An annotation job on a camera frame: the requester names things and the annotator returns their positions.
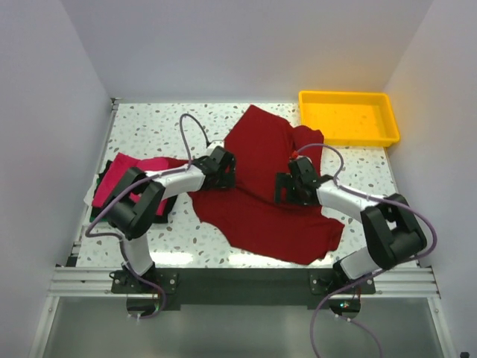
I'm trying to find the dark red t shirt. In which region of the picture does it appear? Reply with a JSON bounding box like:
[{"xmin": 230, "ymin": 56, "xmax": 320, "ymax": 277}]
[{"xmin": 189, "ymin": 105, "xmax": 344, "ymax": 265}]

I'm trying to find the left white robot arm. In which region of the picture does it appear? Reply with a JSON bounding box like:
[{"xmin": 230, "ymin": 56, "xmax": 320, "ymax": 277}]
[{"xmin": 101, "ymin": 146, "xmax": 236, "ymax": 292}]

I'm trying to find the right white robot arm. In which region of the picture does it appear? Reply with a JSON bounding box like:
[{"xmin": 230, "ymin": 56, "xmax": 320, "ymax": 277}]
[{"xmin": 274, "ymin": 156, "xmax": 427, "ymax": 293}]

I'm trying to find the yellow plastic tray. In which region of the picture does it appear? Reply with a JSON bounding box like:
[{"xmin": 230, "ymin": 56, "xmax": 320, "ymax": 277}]
[{"xmin": 298, "ymin": 90, "xmax": 400, "ymax": 148}]

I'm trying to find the folded pink t shirt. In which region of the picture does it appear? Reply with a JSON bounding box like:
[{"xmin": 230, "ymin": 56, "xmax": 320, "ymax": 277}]
[{"xmin": 91, "ymin": 153, "xmax": 169, "ymax": 220}]

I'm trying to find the folded black t shirt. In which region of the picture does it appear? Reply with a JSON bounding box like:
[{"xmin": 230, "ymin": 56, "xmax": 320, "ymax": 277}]
[{"xmin": 91, "ymin": 160, "xmax": 180, "ymax": 224}]

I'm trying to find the folded white t shirt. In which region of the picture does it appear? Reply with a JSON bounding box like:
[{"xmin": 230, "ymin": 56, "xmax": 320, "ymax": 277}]
[{"xmin": 83, "ymin": 183, "xmax": 97, "ymax": 207}]

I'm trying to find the folded green t shirt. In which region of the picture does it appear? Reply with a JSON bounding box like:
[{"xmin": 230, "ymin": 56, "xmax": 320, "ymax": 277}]
[{"xmin": 89, "ymin": 178, "xmax": 103, "ymax": 222}]

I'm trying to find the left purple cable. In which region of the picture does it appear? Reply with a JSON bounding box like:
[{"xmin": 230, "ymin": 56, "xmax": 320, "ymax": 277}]
[{"xmin": 85, "ymin": 113, "xmax": 215, "ymax": 320}]

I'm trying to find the aluminium frame rail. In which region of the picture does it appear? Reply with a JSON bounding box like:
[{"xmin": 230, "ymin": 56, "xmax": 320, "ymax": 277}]
[{"xmin": 47, "ymin": 267, "xmax": 440, "ymax": 298}]

